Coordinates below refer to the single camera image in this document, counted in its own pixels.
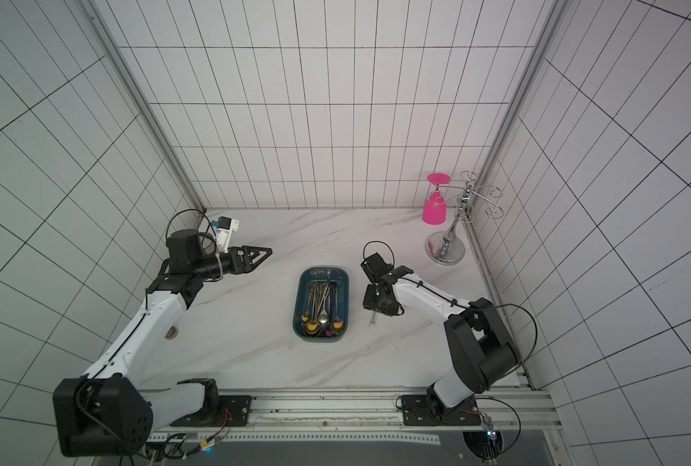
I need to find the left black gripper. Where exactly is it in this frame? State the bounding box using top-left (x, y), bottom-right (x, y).
top-left (194, 245), bottom-right (273, 280)

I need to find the teal plastic storage box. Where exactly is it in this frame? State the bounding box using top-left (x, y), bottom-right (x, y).
top-left (293, 267), bottom-right (349, 343)

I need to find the short gold spoon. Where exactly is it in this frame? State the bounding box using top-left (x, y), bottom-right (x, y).
top-left (300, 283), bottom-right (316, 326)

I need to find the purple bowl dark spoon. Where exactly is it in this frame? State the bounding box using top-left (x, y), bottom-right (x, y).
top-left (324, 283), bottom-right (335, 337)

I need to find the long gold spoon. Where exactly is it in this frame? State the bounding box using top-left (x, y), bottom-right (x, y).
top-left (304, 281), bottom-right (328, 337)

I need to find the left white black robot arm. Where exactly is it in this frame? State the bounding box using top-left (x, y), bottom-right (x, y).
top-left (52, 228), bottom-right (273, 457)

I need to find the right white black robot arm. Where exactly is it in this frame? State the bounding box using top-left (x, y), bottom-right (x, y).
top-left (361, 254), bottom-right (522, 410)

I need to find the chrome wine glass rack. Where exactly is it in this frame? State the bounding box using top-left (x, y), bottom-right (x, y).
top-left (425, 171), bottom-right (505, 266)

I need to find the pink upside-down wine glass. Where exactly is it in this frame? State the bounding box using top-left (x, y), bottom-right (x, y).
top-left (422, 173), bottom-right (450, 226)

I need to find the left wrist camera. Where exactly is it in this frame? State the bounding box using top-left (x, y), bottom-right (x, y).
top-left (211, 217), bottom-right (240, 254)

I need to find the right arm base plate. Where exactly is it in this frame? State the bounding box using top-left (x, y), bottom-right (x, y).
top-left (395, 395), bottom-right (483, 427)

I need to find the aluminium mounting rail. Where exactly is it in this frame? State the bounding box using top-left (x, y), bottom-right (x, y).
top-left (149, 386), bottom-right (562, 445)

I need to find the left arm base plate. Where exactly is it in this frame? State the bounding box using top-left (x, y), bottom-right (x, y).
top-left (207, 395), bottom-right (253, 428)

